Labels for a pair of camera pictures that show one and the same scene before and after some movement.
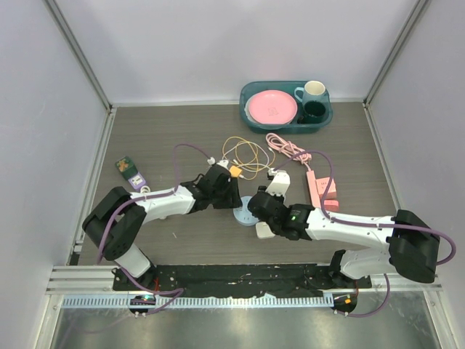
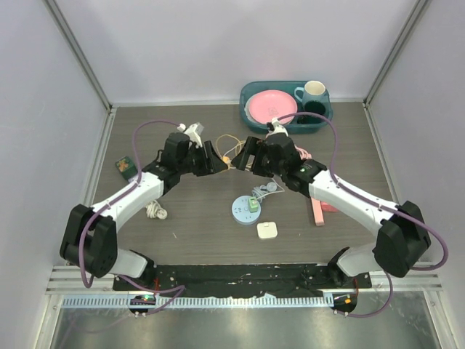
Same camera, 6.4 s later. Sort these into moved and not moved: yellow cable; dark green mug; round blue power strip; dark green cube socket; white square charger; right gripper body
Moved: right gripper body; yellow cable
Not moved: dark green cube socket; round blue power strip; white square charger; dark green mug
